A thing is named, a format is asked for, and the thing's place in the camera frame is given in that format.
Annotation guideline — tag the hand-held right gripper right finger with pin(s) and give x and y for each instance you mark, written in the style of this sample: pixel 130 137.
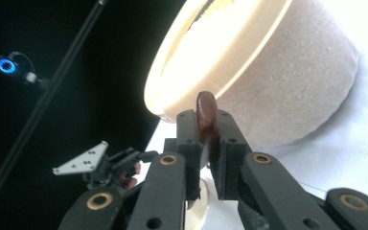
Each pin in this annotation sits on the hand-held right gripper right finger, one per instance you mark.
pixel 228 159

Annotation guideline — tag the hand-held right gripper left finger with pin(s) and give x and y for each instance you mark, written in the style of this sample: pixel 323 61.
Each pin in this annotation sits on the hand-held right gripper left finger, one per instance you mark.
pixel 192 166

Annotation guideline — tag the white cup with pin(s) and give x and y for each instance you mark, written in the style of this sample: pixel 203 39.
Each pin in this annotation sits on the white cup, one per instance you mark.
pixel 199 211

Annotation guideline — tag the brown wooden spoon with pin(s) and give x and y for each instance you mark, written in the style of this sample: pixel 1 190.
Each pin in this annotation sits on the brown wooden spoon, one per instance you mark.
pixel 206 115

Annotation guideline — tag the beige rice container clear lid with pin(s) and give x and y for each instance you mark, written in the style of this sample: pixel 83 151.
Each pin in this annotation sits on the beige rice container clear lid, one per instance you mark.
pixel 268 80

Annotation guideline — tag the black metal stand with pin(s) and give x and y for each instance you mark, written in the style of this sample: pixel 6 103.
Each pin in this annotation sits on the black metal stand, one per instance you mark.
pixel 44 99

